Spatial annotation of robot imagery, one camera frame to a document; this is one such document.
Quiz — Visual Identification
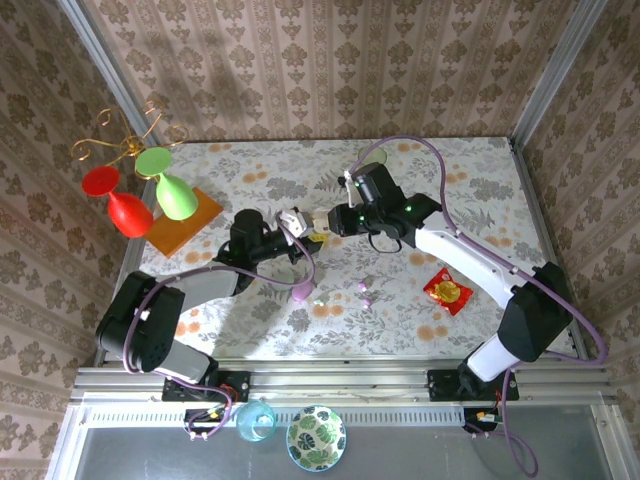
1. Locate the gold wire glass stand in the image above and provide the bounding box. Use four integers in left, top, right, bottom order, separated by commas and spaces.
71, 98, 191, 164

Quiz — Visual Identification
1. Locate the red gold snack packet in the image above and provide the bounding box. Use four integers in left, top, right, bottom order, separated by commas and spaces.
423, 267, 474, 317

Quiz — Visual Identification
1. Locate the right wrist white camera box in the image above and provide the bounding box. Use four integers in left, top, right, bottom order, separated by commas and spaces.
341, 169, 361, 209

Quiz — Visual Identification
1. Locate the red plastic goblet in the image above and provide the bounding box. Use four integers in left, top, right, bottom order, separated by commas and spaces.
81, 165, 155, 239

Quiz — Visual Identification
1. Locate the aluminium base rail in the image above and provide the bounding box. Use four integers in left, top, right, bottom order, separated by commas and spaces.
69, 357, 619, 404

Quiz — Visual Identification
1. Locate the green translucent plastic cup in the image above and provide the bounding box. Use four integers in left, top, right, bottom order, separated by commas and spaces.
357, 145, 388, 166

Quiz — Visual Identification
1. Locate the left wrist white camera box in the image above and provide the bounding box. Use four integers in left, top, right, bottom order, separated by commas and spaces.
277, 208, 314, 237

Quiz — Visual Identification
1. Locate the green plastic goblet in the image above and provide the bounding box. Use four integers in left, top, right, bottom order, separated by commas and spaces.
134, 147, 199, 222

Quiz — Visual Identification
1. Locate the blue glass cup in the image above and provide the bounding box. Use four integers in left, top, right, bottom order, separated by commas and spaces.
235, 399, 278, 444

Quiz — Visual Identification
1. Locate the black connector block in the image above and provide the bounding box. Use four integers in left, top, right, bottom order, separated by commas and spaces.
183, 407, 227, 442
462, 407, 506, 437

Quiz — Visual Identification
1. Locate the orange wooden base board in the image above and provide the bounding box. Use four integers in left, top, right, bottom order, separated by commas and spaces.
144, 187, 225, 260

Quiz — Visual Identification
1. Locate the floral tablecloth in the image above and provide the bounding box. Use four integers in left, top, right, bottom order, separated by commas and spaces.
117, 137, 576, 361

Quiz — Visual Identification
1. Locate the green leaf print bowl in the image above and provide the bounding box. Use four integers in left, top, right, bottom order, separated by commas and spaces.
285, 404, 348, 473

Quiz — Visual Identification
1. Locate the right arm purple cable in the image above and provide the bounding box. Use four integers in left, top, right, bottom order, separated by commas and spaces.
347, 135, 610, 479

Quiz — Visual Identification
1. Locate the white slotted cable duct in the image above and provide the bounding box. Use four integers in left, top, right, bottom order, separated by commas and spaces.
82, 403, 469, 427

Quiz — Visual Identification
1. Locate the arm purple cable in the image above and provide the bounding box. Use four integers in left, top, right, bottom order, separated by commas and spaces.
119, 214, 317, 442
347, 135, 610, 479

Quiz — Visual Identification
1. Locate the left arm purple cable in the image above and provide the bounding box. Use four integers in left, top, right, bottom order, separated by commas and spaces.
119, 214, 317, 442

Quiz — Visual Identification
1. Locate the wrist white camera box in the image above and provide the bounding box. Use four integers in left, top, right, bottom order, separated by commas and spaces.
341, 169, 361, 209
277, 208, 314, 237

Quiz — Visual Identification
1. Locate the aluminium frame post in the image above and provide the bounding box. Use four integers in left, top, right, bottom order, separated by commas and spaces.
56, 0, 154, 147
508, 0, 610, 147

